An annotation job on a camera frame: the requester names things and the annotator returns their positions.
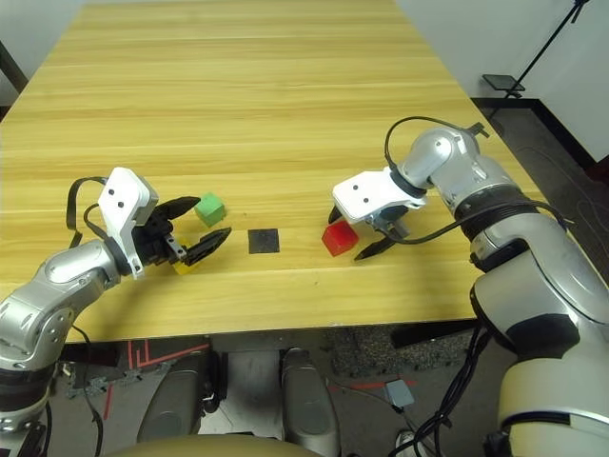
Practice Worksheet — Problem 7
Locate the grey foot pedal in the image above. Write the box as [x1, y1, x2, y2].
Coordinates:
[383, 379, 414, 407]

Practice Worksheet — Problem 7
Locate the black flat stand tray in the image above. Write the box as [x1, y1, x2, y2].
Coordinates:
[481, 73, 527, 94]

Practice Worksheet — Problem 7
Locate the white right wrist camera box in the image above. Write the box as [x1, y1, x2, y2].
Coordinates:
[331, 167, 427, 225]

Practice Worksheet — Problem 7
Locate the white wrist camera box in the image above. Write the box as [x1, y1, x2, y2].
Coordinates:
[331, 167, 427, 225]
[98, 166, 161, 280]

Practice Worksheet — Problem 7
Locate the red wooden block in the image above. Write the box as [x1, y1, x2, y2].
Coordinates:
[322, 221, 359, 258]

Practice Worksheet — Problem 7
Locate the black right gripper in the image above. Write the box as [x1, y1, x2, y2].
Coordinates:
[326, 203, 411, 262]

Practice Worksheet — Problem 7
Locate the black tripod stand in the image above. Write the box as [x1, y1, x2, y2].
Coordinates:
[488, 0, 591, 120]

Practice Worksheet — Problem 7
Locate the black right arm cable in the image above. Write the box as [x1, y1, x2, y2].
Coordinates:
[383, 115, 572, 247]

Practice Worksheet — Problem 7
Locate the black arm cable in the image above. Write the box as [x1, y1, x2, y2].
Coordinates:
[383, 115, 572, 247]
[65, 175, 115, 457]

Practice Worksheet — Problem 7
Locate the grey right robot leg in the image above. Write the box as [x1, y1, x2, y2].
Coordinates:
[280, 347, 342, 456]

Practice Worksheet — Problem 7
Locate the grey left robot leg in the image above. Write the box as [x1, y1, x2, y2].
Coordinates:
[137, 349, 223, 442]

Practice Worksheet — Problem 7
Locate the black square table marker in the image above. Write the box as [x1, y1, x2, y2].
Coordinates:
[247, 228, 281, 255]

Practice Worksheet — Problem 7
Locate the speckled floor mat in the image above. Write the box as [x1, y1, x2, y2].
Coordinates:
[330, 326, 477, 382]

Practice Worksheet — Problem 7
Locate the black hanging cable bundle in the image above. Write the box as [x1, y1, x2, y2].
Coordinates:
[394, 328, 491, 457]

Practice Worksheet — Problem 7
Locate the yellow wooden block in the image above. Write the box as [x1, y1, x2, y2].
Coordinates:
[170, 231, 210, 276]

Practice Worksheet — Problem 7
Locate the red maze floor tape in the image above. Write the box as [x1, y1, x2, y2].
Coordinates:
[128, 335, 210, 368]

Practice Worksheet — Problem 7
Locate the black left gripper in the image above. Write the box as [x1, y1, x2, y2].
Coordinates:
[135, 195, 233, 266]

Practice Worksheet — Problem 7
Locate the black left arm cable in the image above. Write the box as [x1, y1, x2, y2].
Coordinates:
[65, 175, 115, 457]

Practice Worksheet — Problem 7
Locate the grey robot leg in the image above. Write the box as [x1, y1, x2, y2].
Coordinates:
[137, 349, 223, 442]
[280, 347, 342, 456]

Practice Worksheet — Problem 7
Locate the white sneaker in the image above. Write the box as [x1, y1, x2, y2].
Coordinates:
[396, 427, 429, 457]

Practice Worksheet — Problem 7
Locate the long red floor tape line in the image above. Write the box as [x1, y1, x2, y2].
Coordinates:
[327, 380, 418, 392]

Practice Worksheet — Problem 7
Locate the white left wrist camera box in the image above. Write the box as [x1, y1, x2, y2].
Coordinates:
[98, 166, 161, 280]

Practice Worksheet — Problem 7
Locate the green wooden block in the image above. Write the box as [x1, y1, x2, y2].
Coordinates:
[194, 191, 226, 227]

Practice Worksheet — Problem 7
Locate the tan robot torso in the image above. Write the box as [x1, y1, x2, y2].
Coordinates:
[107, 430, 296, 457]

